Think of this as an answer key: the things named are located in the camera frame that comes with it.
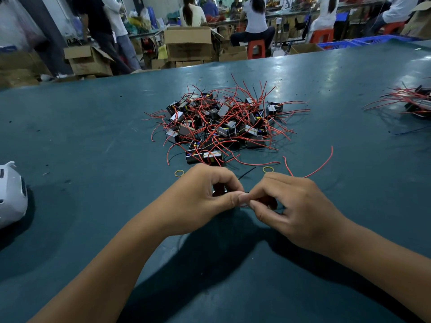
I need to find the person's right hand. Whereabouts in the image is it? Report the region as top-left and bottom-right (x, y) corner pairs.
(239, 173), (351, 256)

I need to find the person's left hand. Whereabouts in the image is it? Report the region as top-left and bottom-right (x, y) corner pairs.
(150, 163), (251, 237)

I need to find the central pile of wired modules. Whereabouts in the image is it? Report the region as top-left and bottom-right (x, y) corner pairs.
(147, 80), (312, 167)

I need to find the person's right forearm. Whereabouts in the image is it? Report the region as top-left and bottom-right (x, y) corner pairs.
(323, 222), (431, 323)

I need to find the person's left forearm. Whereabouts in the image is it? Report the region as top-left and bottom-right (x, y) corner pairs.
(30, 220), (180, 323)

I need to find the low cardboard box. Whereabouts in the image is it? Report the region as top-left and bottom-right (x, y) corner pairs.
(219, 45), (248, 62)

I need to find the large closed cardboard box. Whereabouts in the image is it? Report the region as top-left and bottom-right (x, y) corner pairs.
(165, 26), (214, 61)

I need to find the shallow cardboard box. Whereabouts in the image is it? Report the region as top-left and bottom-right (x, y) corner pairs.
(290, 43), (324, 54)

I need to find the red plastic stool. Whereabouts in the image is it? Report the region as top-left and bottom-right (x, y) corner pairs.
(310, 29), (334, 44)
(247, 40), (266, 60)

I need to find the blue plastic crate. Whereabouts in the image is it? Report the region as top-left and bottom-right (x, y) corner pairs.
(350, 35), (418, 46)
(317, 41), (358, 50)

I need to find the open cardboard box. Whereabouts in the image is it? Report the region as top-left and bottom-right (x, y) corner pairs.
(64, 45), (114, 77)

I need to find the white plastic shell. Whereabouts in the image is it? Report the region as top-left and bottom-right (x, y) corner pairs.
(0, 161), (29, 229)

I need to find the tilted cardboard box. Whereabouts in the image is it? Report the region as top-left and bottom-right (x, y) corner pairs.
(400, 6), (431, 41)

